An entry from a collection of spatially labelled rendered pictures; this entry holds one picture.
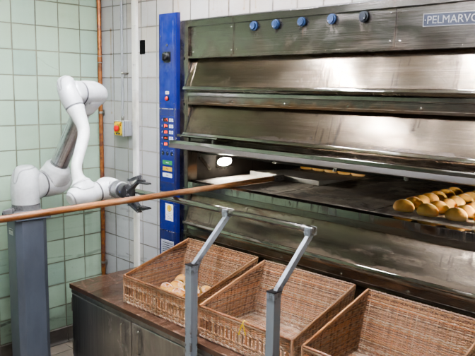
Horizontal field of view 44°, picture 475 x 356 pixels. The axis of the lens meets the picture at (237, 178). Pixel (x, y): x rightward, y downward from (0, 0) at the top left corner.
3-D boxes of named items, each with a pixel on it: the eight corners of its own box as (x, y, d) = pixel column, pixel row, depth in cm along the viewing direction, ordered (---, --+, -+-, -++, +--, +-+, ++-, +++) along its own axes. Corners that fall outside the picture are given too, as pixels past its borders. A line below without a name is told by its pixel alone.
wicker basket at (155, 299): (188, 281, 351) (189, 236, 347) (259, 306, 312) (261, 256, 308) (121, 301, 316) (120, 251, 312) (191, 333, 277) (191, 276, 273)
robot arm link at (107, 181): (126, 196, 309) (104, 203, 301) (109, 192, 320) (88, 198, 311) (123, 176, 307) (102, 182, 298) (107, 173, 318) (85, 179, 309)
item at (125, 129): (122, 135, 387) (122, 119, 386) (131, 135, 380) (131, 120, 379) (113, 135, 382) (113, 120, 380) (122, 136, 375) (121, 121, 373)
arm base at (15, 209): (-3, 213, 334) (-4, 203, 334) (34, 208, 349) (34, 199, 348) (9, 218, 321) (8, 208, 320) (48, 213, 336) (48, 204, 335)
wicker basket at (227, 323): (263, 309, 309) (264, 258, 305) (356, 341, 271) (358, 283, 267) (195, 336, 273) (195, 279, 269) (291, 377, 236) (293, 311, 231)
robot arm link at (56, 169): (25, 187, 349) (53, 182, 368) (43, 203, 343) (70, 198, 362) (72, 74, 320) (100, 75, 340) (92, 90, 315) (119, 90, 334)
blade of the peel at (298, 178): (318, 185, 338) (319, 181, 337) (249, 174, 376) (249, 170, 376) (354, 179, 363) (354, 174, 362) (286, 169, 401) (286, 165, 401)
